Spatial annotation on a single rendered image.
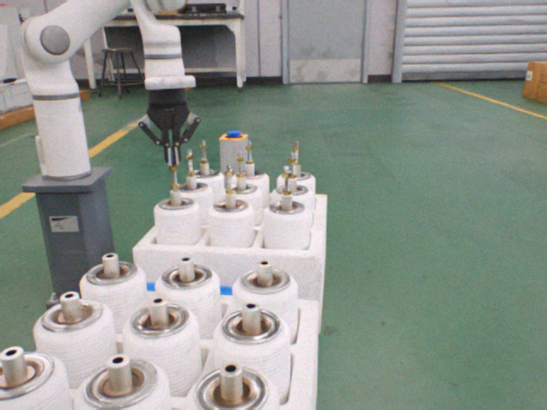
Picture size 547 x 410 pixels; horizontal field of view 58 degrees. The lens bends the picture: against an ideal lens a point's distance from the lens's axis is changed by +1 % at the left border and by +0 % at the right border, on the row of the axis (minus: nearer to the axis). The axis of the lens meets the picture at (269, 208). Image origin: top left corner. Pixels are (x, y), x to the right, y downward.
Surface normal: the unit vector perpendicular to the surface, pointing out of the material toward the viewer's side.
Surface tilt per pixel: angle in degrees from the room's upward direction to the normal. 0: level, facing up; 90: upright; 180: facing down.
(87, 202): 90
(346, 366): 0
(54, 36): 84
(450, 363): 0
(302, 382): 0
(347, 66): 90
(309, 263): 90
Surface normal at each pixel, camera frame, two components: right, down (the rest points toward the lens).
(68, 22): 0.60, 0.14
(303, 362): -0.02, -0.94
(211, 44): -0.01, 0.34
